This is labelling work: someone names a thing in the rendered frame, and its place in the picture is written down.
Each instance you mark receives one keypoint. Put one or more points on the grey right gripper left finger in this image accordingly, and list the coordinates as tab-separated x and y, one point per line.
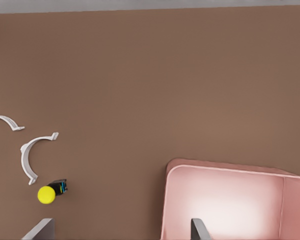
41	229

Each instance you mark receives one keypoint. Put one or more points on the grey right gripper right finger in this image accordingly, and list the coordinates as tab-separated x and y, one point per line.
199	229

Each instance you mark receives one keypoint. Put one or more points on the yellow push button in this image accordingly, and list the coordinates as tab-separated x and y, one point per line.
49	192

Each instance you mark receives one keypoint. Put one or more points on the pink storage box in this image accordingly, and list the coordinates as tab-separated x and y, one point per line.
236	202

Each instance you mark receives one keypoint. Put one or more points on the white curved pipe clamp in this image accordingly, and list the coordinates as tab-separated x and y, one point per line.
26	157
10	122

